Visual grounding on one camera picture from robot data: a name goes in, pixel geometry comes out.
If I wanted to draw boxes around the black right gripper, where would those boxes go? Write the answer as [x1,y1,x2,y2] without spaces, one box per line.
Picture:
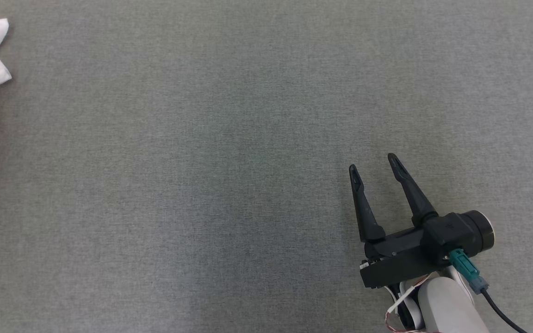
[349,154,447,290]

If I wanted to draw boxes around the thin red white wires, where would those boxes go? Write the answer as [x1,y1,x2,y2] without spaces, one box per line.
[384,273,430,333]

